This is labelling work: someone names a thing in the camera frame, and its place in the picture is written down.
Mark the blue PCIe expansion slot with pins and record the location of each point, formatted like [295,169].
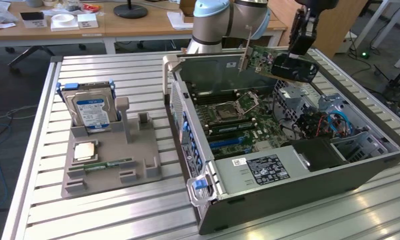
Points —
[227,142]

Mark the CPU with metal lid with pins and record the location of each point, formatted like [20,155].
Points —
[84,151]

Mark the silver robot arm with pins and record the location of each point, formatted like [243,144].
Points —
[213,27]

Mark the green RAM stick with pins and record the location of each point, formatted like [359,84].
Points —
[100,165]

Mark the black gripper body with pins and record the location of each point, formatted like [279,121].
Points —
[303,32]

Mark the clear plastic bag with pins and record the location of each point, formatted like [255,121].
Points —
[1,11]

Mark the small red object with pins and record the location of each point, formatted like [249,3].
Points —
[90,8]

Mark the crumpled white paper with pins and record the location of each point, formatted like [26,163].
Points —
[53,11]

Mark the white device box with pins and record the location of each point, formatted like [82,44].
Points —
[348,48]

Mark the metal disk bay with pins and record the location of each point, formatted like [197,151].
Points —
[360,146]

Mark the hard disk with blue caddy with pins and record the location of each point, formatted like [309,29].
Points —
[89,112]

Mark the brown cardboard box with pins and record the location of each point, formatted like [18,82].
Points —
[187,8]

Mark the white tape roll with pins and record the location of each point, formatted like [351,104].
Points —
[57,21]

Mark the stack of white papers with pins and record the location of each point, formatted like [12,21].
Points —
[177,21]

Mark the white box with black top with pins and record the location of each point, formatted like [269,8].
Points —
[30,16]

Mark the black round lamp base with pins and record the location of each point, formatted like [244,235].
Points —
[129,12]

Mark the grey power supply unit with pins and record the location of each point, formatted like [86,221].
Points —
[233,175]

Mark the flat white box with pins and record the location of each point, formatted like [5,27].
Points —
[74,27]

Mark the wooden desk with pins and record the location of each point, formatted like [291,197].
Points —
[36,33]
[136,27]

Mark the dark grey pouch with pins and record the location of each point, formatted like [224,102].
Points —
[73,8]

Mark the wooden cabinet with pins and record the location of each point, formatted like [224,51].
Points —
[340,25]

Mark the CPU socket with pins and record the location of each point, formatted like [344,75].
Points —
[227,112]

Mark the perforated metal drive cage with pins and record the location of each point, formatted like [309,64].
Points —
[293,97]

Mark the graphics card with black cooler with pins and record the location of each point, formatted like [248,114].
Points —
[263,60]

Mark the plain white box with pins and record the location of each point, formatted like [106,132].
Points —
[86,18]

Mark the open grey PC case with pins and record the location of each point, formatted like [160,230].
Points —
[287,197]

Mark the grey cup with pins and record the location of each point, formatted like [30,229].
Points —
[34,3]

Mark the green motherboard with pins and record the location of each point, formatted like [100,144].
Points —
[269,125]

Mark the blue case latch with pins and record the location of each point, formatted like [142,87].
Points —
[200,185]

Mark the white table frame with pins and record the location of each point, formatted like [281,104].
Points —
[369,22]

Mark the silver chipset heatsink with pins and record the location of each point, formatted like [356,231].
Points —
[264,146]

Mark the white paper card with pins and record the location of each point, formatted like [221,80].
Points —
[2,25]

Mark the grey printed parts rack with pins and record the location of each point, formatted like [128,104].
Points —
[120,150]

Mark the small white bowl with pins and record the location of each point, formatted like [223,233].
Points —
[49,2]

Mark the black office chair base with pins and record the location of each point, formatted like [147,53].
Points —
[29,53]

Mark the metal socket cover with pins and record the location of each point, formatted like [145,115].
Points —
[249,101]

